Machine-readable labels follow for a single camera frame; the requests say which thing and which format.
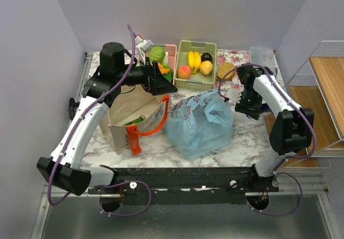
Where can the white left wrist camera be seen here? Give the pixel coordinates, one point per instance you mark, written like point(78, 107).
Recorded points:
point(143, 46)

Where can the light blue plastic grocery bag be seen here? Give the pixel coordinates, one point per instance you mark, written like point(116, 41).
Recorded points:
point(200, 124)

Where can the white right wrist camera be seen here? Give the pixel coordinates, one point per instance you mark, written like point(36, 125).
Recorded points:
point(233, 94)

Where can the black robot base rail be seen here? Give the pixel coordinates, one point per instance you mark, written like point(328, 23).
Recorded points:
point(184, 186)

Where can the dark purple plum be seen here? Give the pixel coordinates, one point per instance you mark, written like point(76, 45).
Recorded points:
point(206, 57)

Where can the yellow banana bunch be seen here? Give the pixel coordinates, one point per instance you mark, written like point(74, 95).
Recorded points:
point(194, 60)

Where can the black clamp handle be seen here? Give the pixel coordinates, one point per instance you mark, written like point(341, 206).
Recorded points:
point(73, 106)

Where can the floral rectangular tray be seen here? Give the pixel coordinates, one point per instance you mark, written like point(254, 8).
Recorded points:
point(235, 57)

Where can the green bok choy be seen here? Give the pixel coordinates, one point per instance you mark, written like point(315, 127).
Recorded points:
point(171, 74)

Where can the brown bread slice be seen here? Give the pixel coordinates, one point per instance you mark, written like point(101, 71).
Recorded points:
point(224, 68)

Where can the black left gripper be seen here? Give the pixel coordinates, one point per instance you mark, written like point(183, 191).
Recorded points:
point(153, 80)

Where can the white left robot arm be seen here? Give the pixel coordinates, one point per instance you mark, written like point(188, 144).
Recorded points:
point(63, 168)

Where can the pink orange peach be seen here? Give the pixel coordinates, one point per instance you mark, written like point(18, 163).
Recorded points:
point(184, 72)

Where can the clear plastic organizer box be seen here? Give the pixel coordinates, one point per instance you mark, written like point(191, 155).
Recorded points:
point(263, 56)

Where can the beige canvas tote bag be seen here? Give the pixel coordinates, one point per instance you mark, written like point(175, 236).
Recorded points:
point(129, 106)

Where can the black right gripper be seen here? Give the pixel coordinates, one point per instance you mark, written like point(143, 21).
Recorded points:
point(243, 108)

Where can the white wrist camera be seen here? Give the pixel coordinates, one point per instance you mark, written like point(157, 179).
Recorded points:
point(233, 94)
point(143, 46)

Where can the pink plastic basket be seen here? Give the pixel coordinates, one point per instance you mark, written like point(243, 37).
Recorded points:
point(172, 52)

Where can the green plastic basket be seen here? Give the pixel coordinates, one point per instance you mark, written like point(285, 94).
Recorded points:
point(197, 81)

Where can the yellow orange food piece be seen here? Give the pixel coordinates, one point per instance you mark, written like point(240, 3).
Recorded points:
point(164, 68)

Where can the white wire wooden shelf rack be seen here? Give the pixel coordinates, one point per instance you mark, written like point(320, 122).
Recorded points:
point(318, 84)

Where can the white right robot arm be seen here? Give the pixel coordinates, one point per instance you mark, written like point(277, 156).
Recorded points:
point(292, 130)

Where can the yellow pear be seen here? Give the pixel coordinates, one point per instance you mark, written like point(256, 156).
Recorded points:
point(206, 68)

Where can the green cabbage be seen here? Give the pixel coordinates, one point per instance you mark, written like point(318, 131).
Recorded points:
point(157, 53)

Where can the green bottle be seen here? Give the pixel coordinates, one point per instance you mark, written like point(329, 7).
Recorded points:
point(135, 121)

